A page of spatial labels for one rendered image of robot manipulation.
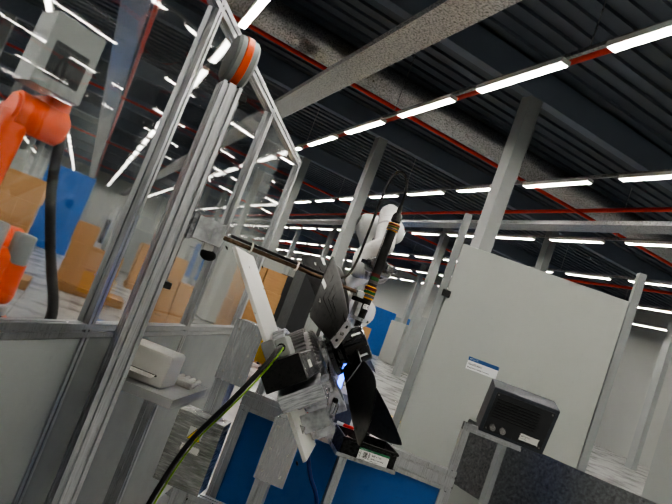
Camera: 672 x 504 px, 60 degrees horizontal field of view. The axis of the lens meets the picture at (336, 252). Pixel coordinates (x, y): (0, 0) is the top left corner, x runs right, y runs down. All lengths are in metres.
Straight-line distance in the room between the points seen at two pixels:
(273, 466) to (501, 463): 2.03
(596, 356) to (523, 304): 0.55
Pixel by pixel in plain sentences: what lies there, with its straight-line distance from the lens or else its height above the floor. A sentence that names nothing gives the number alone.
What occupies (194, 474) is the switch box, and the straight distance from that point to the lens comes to 1.91.
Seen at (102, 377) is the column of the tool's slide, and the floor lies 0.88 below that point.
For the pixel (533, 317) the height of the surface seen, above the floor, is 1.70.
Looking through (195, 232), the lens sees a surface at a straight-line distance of 1.75.
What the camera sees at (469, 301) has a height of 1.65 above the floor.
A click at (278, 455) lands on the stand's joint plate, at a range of 1.93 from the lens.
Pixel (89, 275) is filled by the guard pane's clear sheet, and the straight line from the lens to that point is 1.74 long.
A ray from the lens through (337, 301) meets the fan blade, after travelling 1.78.
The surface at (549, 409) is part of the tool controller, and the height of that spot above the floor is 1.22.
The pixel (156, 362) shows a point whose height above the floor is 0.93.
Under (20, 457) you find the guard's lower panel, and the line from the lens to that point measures 1.86.
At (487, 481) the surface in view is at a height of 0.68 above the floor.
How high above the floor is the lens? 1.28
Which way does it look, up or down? 6 degrees up
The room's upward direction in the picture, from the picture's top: 21 degrees clockwise
